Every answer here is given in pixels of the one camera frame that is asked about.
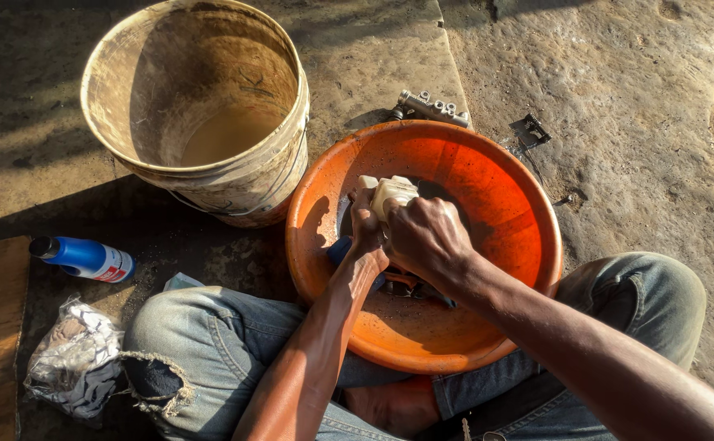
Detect small black metal clip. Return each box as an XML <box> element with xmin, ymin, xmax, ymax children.
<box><xmin>509</xmin><ymin>113</ymin><xmax>553</xmax><ymax>150</ymax></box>

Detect person's right hand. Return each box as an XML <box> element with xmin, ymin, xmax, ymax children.
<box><xmin>382</xmin><ymin>196</ymin><xmax>478</xmax><ymax>289</ymax></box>

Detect orange plastic basin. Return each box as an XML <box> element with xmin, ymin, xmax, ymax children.
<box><xmin>285</xmin><ymin>120</ymin><xmax>564</xmax><ymax>376</ymax></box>

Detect blue plastic bottle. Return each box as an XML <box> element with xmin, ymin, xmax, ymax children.
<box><xmin>29</xmin><ymin>236</ymin><xmax>136</xmax><ymax>284</ymax></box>

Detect dirty cream plastic bucket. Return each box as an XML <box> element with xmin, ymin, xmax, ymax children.
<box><xmin>80</xmin><ymin>0</ymin><xmax>310</xmax><ymax>230</ymax></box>

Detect metal brake master cylinder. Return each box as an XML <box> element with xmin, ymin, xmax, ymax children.
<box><xmin>386</xmin><ymin>90</ymin><xmax>472</xmax><ymax>129</ymax></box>

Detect cream plastic fluid reservoir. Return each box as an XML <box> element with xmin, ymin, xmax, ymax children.
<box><xmin>357</xmin><ymin>175</ymin><xmax>420</xmax><ymax>223</ymax></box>

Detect person's blue jeans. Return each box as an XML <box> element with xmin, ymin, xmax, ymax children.
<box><xmin>121</xmin><ymin>251</ymin><xmax>707</xmax><ymax>441</ymax></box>

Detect clear bag of rags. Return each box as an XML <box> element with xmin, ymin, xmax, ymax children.
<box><xmin>23</xmin><ymin>294</ymin><xmax>126</xmax><ymax>421</ymax></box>

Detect person's left hand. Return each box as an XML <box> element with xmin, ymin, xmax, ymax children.
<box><xmin>348</xmin><ymin>187</ymin><xmax>391</xmax><ymax>274</ymax></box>

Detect pale plastic wrapper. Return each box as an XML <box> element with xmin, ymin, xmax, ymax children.
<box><xmin>162</xmin><ymin>272</ymin><xmax>206</xmax><ymax>292</ymax></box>

